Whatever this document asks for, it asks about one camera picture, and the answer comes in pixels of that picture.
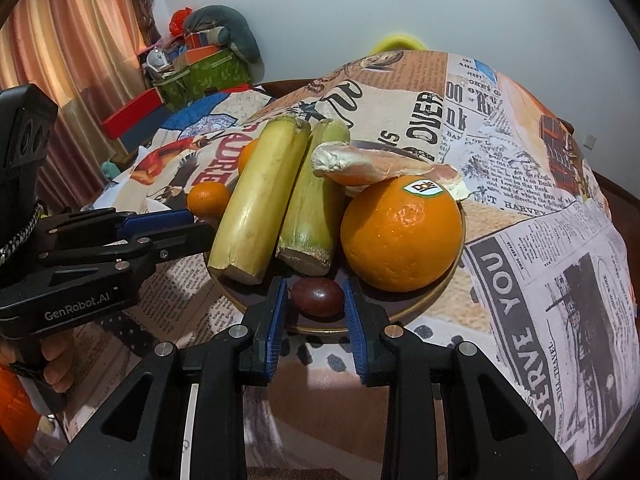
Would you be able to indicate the dark purple plate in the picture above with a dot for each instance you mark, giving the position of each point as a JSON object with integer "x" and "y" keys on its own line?
{"x": 350, "y": 304}

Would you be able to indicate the blue patchwork quilt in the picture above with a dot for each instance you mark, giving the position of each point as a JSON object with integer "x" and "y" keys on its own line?
{"x": 213, "y": 113}

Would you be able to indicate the left hand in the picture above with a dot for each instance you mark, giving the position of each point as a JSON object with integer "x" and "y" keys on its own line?
{"x": 58, "y": 350}

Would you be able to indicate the orange with sticker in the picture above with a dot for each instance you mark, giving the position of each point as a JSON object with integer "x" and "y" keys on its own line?
{"x": 402, "y": 234}

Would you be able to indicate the grey plush toy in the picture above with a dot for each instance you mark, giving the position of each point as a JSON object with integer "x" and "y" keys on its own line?
{"x": 223, "y": 27}

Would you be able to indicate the dark red grape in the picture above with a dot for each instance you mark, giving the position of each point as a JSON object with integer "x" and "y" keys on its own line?
{"x": 317, "y": 297}

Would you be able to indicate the sugarcane piece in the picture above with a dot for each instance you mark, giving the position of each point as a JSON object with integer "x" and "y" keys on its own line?
{"x": 311, "y": 226}
{"x": 248, "y": 232}

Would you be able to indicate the small mandarin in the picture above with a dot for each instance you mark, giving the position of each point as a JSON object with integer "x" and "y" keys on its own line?
{"x": 208, "y": 200}

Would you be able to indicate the red box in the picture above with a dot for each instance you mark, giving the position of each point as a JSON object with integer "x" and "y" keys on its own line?
{"x": 131, "y": 113}

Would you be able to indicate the pomelo segment peeled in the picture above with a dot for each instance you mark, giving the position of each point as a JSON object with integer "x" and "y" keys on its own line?
{"x": 359, "y": 164}

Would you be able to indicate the orange striped curtain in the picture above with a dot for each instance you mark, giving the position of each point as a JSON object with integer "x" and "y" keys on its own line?
{"x": 83, "y": 54}

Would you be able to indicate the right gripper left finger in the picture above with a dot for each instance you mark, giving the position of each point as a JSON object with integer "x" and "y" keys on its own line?
{"x": 182, "y": 400}

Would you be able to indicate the newspaper print tablecloth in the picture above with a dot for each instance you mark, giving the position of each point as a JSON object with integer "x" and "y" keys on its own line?
{"x": 543, "y": 281}

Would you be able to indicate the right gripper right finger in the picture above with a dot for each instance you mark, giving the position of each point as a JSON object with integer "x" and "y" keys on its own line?
{"x": 449, "y": 407}

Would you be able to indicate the yellow foam chair back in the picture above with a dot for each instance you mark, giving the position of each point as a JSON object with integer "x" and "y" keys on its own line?
{"x": 397, "y": 42}

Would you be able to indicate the sugarcane piece front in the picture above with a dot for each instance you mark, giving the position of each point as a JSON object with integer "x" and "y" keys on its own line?
{"x": 311, "y": 226}

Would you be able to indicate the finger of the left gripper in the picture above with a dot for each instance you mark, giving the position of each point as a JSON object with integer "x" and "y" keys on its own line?
{"x": 162, "y": 242}
{"x": 154, "y": 221}

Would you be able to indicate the orange without sticker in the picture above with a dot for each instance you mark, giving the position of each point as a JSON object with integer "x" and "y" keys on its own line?
{"x": 245, "y": 154}

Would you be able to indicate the green storage box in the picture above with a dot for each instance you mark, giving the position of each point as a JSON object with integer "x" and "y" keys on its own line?
{"x": 219, "y": 71}

